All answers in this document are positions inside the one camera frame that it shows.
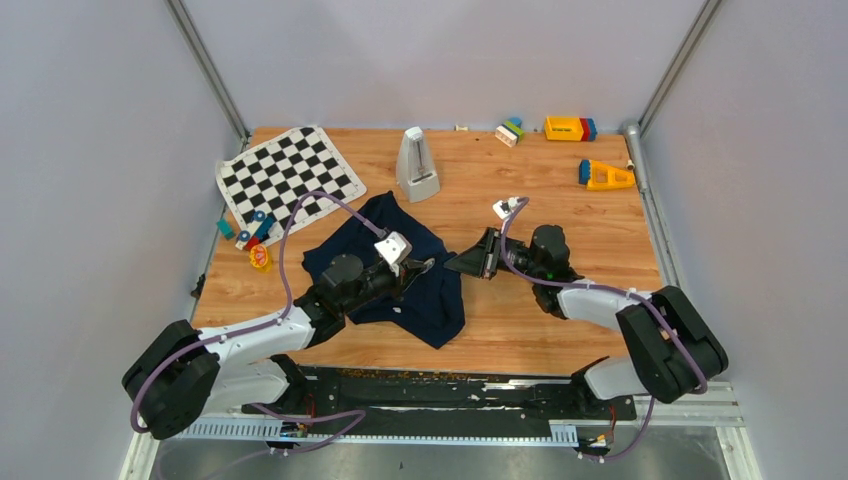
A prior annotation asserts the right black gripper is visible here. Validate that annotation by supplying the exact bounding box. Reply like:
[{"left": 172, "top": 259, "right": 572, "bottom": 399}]
[{"left": 444, "top": 227, "right": 544, "bottom": 281}]

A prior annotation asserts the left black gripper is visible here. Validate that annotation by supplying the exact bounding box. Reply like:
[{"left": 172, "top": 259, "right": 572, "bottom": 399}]
[{"left": 340, "top": 258, "right": 427, "bottom": 315}]

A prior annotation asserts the navy blue garment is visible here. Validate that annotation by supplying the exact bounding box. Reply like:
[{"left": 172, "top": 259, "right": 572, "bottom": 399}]
[{"left": 302, "top": 191, "right": 465, "bottom": 349}]

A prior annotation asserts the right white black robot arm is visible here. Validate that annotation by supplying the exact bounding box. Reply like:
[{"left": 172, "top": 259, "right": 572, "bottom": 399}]
[{"left": 445, "top": 224, "right": 729, "bottom": 418}]

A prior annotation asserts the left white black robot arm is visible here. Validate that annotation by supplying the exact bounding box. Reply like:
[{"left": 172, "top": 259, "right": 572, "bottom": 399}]
[{"left": 121, "top": 255, "right": 436, "bottom": 440}]

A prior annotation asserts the white metronome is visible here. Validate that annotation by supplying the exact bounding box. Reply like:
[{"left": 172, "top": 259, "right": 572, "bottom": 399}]
[{"left": 396, "top": 126, "right": 441, "bottom": 203}]

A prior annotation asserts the white green blue block stack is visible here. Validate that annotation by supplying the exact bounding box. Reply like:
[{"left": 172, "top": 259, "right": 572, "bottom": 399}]
[{"left": 494, "top": 117, "right": 525, "bottom": 148}]

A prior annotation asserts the yellow blue toy wedge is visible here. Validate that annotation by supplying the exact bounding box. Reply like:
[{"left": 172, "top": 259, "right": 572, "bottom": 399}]
[{"left": 578, "top": 159, "right": 636, "bottom": 191}]

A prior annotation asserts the yellow toy block bin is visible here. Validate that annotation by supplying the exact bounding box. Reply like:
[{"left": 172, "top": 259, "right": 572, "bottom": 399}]
[{"left": 544, "top": 116, "right": 587, "bottom": 142}]

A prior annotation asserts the yellow red toy piece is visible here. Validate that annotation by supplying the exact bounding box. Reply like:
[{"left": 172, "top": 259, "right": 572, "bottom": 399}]
[{"left": 249, "top": 244, "right": 273, "bottom": 273}]

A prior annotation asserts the blue red toy car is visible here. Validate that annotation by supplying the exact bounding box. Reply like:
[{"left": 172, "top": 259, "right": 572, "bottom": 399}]
[{"left": 235, "top": 210, "right": 277, "bottom": 250}]

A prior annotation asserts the red blue block pair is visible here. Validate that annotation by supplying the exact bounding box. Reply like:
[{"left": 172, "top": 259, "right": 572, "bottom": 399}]
[{"left": 580, "top": 117, "right": 598, "bottom": 142}]

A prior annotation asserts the black white checkerboard mat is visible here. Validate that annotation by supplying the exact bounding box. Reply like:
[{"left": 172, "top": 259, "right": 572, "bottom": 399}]
[{"left": 215, "top": 126, "right": 367, "bottom": 246}]

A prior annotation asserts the grey corner pipe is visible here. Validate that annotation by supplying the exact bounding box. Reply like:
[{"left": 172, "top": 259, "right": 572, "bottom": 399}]
[{"left": 621, "top": 120, "right": 681, "bottom": 287}]

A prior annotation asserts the teal toy block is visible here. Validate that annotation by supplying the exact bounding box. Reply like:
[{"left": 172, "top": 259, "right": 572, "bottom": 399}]
[{"left": 216, "top": 219, "right": 236, "bottom": 240}]

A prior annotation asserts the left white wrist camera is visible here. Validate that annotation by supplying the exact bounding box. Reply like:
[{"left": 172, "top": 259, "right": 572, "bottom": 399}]
[{"left": 374, "top": 231, "right": 413, "bottom": 277}]

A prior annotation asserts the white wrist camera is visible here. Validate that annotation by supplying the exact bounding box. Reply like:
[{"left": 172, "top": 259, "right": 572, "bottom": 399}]
[
  {"left": 374, "top": 231, "right": 413, "bottom": 277},
  {"left": 492, "top": 197, "right": 522, "bottom": 221}
]

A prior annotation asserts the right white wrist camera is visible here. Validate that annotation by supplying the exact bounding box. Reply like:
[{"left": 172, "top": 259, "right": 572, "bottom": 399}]
[{"left": 492, "top": 197, "right": 522, "bottom": 221}]

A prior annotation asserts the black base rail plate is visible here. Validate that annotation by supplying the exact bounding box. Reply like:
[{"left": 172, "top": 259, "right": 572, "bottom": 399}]
[{"left": 266, "top": 365, "right": 637, "bottom": 438}]

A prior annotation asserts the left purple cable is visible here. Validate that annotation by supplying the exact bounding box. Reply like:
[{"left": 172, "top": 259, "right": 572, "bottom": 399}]
[{"left": 129, "top": 190, "right": 389, "bottom": 458}]

